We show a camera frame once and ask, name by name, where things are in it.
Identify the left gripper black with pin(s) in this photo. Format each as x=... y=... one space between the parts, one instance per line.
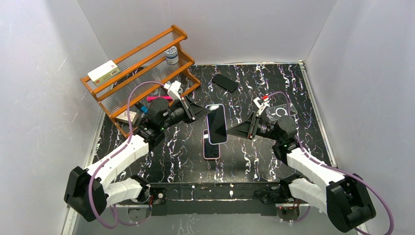
x=187 y=110

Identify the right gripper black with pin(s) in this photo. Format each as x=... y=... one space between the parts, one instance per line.
x=253 y=125

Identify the dark teal phone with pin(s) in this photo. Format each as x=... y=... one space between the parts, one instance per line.
x=216 y=124

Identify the purple phone black screen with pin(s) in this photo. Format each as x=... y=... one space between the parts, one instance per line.
x=211 y=150

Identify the pink phone case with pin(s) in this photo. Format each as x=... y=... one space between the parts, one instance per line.
x=210 y=156

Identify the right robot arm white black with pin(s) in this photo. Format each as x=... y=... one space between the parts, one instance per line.
x=344 y=199

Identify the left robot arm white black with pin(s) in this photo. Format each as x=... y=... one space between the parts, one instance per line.
x=92 y=189

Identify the black phone case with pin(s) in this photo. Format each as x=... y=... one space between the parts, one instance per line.
x=225 y=82

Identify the blue black marker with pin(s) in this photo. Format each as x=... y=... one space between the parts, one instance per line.
x=141 y=107

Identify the orange wooden shelf rack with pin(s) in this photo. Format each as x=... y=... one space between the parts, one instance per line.
x=140 y=70

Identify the white blue round jar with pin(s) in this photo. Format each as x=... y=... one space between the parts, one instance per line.
x=171 y=55

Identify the beige staples box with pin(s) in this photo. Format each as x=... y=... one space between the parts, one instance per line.
x=127 y=116

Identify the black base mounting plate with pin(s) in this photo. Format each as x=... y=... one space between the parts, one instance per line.
x=223 y=198

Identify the white cardboard box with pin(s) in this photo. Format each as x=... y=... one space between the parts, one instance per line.
x=104 y=72

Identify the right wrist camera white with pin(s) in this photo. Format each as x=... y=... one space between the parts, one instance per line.
x=261 y=103

